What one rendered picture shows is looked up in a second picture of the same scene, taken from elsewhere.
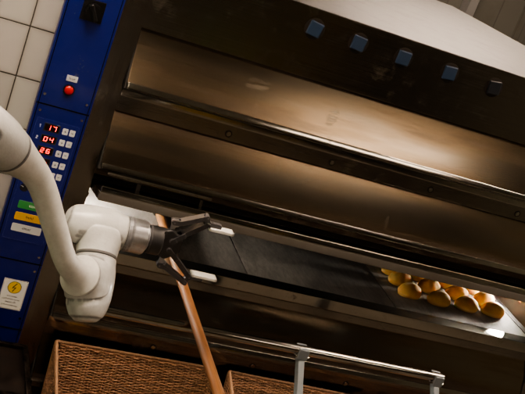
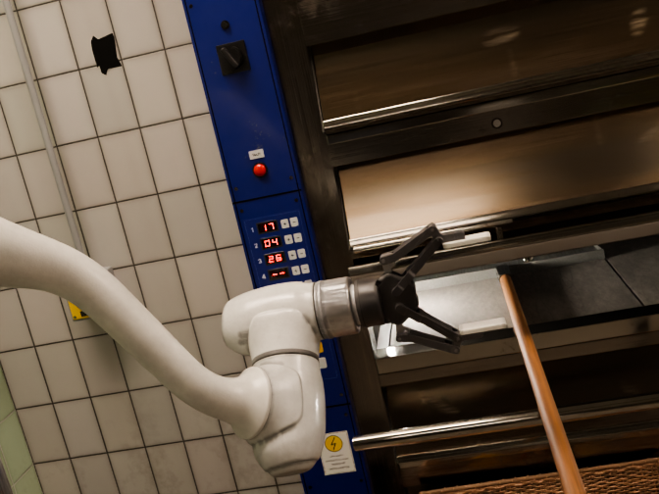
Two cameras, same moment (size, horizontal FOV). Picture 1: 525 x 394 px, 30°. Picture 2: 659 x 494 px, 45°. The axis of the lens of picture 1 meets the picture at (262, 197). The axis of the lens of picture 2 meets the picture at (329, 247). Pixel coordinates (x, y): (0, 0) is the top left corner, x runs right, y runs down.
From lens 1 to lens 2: 1.46 m
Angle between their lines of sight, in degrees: 30
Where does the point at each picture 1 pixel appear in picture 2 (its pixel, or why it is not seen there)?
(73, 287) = (237, 425)
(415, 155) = not seen: outside the picture
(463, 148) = not seen: outside the picture
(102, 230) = (269, 319)
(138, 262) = (473, 350)
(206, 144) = (478, 153)
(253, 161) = (556, 144)
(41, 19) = (189, 104)
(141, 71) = (334, 101)
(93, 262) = (257, 373)
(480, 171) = not seen: outside the picture
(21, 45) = (185, 146)
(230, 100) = (472, 75)
